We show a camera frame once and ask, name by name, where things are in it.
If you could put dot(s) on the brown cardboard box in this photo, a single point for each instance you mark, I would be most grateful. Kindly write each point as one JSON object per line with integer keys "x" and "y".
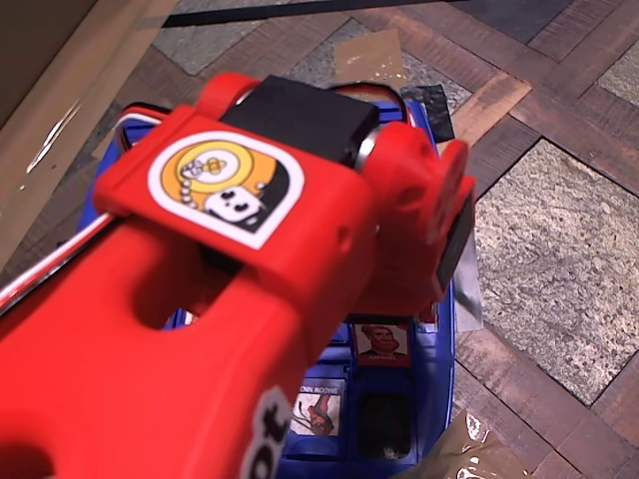
{"x": 50, "y": 100}

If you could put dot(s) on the wide black tape patch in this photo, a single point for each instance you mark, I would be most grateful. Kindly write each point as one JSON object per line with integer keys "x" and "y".
{"x": 434, "y": 112}

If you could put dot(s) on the silver grey tape patch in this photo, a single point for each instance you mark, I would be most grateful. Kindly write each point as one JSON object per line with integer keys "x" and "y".
{"x": 469, "y": 299}

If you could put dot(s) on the long thin black tape strip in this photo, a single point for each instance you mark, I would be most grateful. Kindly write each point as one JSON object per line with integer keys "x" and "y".
{"x": 279, "y": 11}

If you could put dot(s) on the blue plastic guessing game board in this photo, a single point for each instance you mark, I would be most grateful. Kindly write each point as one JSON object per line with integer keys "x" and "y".
{"x": 429, "y": 374}

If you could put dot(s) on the red robot arm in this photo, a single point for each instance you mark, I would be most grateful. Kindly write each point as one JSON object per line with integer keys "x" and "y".
{"x": 150, "y": 374}

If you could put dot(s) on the red tile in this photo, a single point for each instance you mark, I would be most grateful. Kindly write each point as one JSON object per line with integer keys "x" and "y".
{"x": 382, "y": 339}

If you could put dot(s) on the large crumpled brown tape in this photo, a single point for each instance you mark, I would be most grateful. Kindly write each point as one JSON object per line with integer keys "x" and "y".
{"x": 469, "y": 456}

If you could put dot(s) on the flip tile Shadow Ninja card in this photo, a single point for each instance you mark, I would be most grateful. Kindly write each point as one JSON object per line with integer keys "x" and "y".
{"x": 317, "y": 411}

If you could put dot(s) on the square brown tape patch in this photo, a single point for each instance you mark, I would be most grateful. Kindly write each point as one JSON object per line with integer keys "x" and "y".
{"x": 369, "y": 57}

